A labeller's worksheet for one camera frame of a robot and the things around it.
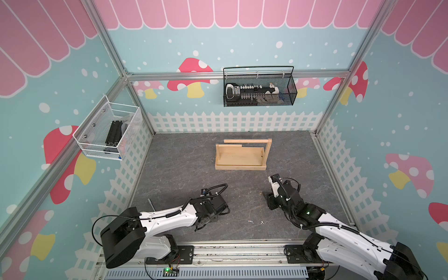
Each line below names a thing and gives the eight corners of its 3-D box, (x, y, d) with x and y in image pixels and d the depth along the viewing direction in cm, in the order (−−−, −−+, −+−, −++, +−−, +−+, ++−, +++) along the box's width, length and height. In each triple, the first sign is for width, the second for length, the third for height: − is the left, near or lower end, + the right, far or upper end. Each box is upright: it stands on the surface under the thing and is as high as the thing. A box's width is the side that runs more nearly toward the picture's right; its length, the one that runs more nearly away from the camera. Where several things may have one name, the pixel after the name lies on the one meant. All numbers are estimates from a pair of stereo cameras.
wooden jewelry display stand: (215, 170, 104) (212, 144, 85) (217, 152, 113) (214, 124, 94) (265, 170, 104) (273, 144, 85) (262, 152, 113) (269, 124, 94)
